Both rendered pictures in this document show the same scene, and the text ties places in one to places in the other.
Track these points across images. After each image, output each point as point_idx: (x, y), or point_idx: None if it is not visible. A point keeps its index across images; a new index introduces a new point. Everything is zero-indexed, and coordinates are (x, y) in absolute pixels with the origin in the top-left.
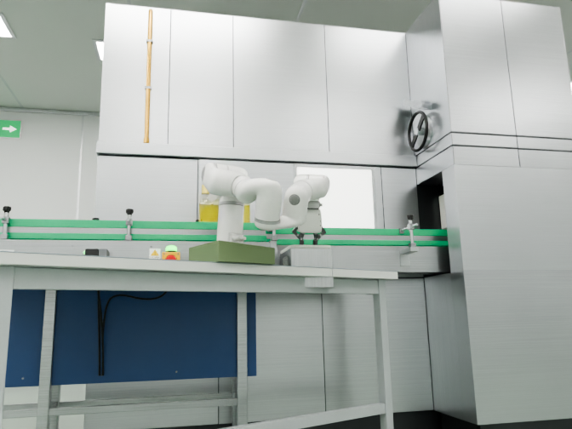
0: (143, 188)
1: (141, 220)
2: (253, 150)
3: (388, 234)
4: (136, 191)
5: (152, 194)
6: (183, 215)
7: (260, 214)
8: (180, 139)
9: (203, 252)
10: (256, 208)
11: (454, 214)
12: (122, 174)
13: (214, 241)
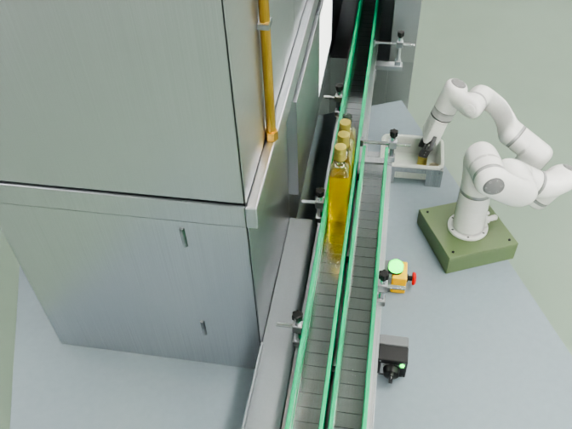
0: (270, 208)
1: (272, 248)
2: (307, 29)
3: (371, 54)
4: (268, 220)
5: (273, 204)
6: (284, 193)
7: (551, 201)
8: (277, 86)
9: (483, 257)
10: (551, 198)
11: (412, 7)
12: (261, 218)
13: (510, 245)
